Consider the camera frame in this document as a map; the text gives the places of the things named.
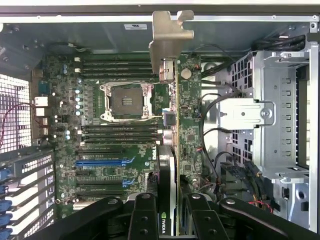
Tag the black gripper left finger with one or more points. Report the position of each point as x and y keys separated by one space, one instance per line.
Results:
x=145 y=217

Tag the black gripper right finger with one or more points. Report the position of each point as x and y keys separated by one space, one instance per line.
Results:
x=207 y=220

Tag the blue expansion slot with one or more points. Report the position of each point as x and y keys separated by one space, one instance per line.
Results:
x=100 y=163

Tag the green motherboard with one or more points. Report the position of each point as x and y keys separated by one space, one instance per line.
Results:
x=112 y=150

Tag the installed RAM stick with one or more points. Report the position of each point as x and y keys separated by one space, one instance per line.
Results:
x=120 y=128

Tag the thin metal locking lever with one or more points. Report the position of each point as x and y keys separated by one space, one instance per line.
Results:
x=135 y=120
x=135 y=82

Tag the silver perforated disk bay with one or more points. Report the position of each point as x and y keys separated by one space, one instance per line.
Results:
x=275 y=125

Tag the metal socket cover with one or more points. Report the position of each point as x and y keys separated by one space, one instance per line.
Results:
x=147 y=100

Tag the CPU socket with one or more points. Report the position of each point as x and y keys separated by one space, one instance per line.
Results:
x=127 y=101

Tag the round coin cell battery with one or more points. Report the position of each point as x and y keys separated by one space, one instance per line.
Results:
x=186 y=73

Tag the open dark PC case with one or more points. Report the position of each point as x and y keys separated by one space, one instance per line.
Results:
x=100 y=37

